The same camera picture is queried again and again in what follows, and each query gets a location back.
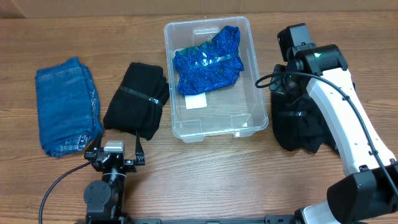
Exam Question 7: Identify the white label in bin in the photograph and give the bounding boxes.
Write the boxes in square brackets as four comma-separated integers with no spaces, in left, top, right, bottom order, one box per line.
[185,93,207,110]

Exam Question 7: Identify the black folded garment with tape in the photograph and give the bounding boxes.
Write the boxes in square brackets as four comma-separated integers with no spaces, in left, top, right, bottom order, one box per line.
[103,62,170,141]

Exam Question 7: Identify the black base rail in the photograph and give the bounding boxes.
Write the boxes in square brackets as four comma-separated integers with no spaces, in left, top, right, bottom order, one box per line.
[76,215,294,224]

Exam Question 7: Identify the cardboard backdrop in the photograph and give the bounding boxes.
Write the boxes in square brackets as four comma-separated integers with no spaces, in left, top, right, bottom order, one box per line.
[1,0,397,19]

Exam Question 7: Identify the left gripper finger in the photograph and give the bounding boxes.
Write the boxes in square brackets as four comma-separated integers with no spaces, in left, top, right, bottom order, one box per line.
[135,131,144,157]
[85,133,103,152]

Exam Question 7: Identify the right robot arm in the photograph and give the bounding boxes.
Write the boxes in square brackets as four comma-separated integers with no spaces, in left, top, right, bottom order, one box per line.
[269,24,397,223]

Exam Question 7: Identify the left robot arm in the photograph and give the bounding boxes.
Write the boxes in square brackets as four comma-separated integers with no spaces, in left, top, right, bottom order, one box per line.
[83,133,146,223]

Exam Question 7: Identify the folded blue jeans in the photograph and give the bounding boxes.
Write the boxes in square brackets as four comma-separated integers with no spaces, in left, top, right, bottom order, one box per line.
[35,57,104,158]

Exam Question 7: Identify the clear plastic storage bin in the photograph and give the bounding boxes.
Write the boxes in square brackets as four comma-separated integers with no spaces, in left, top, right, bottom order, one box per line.
[164,16,269,143]

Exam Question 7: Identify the blue sparkly garment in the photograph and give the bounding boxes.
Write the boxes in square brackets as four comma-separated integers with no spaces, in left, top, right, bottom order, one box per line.
[173,26,244,96]

